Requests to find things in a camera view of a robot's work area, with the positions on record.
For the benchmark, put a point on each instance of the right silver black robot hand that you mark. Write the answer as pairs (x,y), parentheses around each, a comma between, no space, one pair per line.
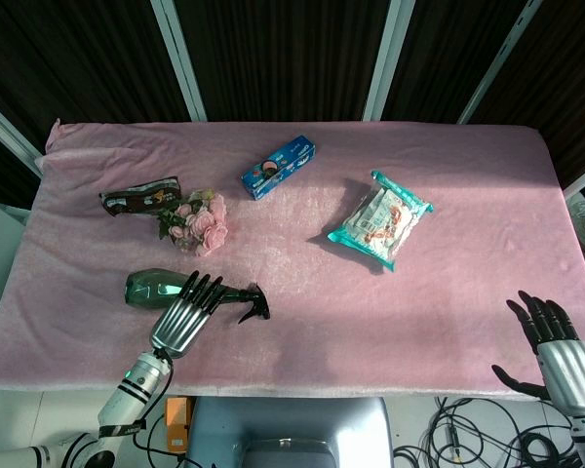
(560,361)

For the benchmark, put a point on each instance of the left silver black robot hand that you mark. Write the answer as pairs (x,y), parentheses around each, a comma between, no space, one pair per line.
(183,322)

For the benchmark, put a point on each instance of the green spray bottle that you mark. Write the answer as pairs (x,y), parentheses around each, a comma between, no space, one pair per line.
(151,290)

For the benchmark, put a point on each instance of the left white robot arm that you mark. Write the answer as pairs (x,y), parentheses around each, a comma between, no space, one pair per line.
(97,414)

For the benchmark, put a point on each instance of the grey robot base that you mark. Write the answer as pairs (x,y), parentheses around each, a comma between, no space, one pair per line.
(287,434)

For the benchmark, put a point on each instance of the pink artificial rose bouquet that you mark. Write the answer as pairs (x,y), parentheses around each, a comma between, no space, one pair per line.
(200,222)

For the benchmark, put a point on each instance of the orange box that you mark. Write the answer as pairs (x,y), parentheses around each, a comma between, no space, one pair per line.
(178,424)

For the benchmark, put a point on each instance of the pink fleece table cloth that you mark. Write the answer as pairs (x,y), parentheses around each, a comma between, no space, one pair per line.
(292,253)

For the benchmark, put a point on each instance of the brown snack packet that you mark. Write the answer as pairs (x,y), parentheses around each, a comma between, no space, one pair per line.
(141,197)

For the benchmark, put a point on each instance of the blue cookie box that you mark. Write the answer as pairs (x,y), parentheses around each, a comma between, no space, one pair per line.
(279,167)

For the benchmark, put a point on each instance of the teal clear snack bag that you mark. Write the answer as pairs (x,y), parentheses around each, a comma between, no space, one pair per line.
(380,222)

